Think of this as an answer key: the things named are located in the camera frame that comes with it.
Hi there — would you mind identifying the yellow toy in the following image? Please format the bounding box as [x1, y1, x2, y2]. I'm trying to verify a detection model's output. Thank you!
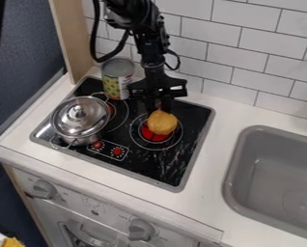
[0, 236, 28, 247]

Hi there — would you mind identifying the toy sink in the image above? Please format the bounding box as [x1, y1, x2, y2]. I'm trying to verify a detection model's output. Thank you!
[221, 124, 307, 243]

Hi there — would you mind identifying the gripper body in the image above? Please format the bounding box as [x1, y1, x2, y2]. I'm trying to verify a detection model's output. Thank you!
[126, 62, 190, 101]

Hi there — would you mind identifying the toy stove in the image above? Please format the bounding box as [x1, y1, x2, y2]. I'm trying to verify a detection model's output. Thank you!
[28, 75, 217, 194]

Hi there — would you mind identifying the brown toy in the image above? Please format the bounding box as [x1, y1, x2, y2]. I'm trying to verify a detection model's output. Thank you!
[145, 109, 180, 136]

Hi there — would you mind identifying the black cable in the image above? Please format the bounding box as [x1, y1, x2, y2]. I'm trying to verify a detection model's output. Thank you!
[89, 0, 132, 64]

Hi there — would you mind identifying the silver pot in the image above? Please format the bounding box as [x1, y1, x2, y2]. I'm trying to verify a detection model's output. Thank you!
[47, 94, 118, 151]

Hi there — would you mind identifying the silver lid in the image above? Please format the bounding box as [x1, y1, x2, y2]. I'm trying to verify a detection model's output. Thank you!
[50, 96, 113, 135]

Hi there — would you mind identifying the yellow and green can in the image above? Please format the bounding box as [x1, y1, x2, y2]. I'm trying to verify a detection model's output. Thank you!
[100, 57, 137, 101]

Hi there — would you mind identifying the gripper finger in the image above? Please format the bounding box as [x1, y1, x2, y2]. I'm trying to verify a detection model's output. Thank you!
[147, 97, 160, 116]
[161, 96, 176, 114]

